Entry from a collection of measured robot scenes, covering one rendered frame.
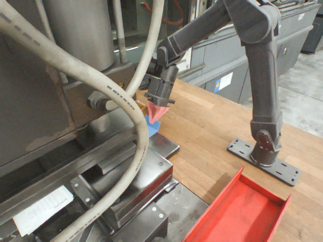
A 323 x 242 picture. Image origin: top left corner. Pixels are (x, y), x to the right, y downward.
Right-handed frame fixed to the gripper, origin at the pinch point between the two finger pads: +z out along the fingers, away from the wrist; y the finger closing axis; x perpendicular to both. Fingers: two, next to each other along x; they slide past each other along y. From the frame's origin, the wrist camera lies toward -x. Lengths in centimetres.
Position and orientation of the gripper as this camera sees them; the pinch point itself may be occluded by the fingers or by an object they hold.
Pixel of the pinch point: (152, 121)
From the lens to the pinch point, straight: 68.0
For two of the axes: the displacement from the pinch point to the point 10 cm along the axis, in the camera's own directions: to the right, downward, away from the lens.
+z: -3.2, 9.2, 2.3
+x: 7.6, 4.0, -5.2
